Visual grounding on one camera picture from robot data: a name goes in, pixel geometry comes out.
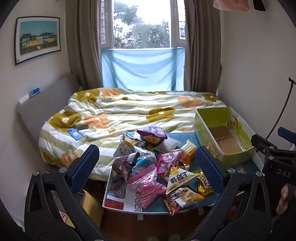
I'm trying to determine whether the yellow white snack packet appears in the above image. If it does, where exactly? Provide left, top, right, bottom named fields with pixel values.
left=165, top=167, right=199, bottom=195

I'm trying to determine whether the green cardboard box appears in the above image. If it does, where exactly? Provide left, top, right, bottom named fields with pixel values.
left=193, top=107, right=257, bottom=167

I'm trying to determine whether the grey headboard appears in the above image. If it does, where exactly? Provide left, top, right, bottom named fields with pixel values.
left=17, top=74, right=81, bottom=149

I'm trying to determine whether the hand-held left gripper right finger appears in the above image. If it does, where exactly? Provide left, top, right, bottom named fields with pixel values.
left=185, top=146, right=272, bottom=241

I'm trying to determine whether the gold snack packet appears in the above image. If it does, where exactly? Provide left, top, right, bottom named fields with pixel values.
left=192, top=170, right=214, bottom=196

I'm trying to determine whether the framed houses picture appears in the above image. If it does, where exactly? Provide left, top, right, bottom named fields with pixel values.
left=14, top=16, right=62, bottom=66

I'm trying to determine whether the brown curtain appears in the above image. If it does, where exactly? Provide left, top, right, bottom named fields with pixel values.
left=184, top=0, right=223, bottom=94
left=65, top=0, right=114, bottom=90

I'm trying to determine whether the light blue hanging cloth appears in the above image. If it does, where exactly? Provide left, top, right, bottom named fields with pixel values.
left=101, top=47, right=185, bottom=92

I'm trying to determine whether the window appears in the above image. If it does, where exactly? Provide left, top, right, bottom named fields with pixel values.
left=100, top=0, right=186, bottom=49

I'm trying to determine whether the purple snack packet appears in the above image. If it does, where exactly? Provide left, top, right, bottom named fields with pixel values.
left=136, top=126, right=167, bottom=149

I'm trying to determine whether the floral striped blanket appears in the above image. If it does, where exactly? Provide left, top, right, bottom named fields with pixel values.
left=38, top=88, right=232, bottom=181

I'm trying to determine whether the cream black lettered snack packet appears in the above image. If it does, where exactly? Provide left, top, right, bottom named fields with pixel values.
left=164, top=188, right=206, bottom=215

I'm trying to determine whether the teal patterned table mat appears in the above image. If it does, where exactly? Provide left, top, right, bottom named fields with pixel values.
left=105, top=132, right=259, bottom=212

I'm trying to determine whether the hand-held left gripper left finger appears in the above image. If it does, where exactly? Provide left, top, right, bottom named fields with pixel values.
left=24, top=144, right=107, bottom=241

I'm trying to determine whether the brown snack packet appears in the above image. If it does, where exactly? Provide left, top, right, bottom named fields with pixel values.
left=112, top=155, right=139, bottom=186

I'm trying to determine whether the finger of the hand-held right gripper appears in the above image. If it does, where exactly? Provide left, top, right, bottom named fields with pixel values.
left=251, top=134, right=278, bottom=154
left=277, top=127, right=296, bottom=141

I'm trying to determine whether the dark hanging item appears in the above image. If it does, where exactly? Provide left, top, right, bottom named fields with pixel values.
left=252, top=0, right=266, bottom=11

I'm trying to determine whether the pink hanging cloth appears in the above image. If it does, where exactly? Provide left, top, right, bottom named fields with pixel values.
left=213, top=0, right=251, bottom=12

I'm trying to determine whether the blue cartoon snack packet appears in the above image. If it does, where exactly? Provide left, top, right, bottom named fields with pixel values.
left=134, top=153, right=158, bottom=172

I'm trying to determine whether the person's right hand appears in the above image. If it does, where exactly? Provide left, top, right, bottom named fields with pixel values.
left=276, top=185, right=290, bottom=215

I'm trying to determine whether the pink striped snack packet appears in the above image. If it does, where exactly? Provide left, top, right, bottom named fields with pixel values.
left=127, top=164, right=167, bottom=209

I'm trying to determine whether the blue phone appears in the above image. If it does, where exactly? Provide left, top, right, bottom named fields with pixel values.
left=68, top=128, right=83, bottom=139

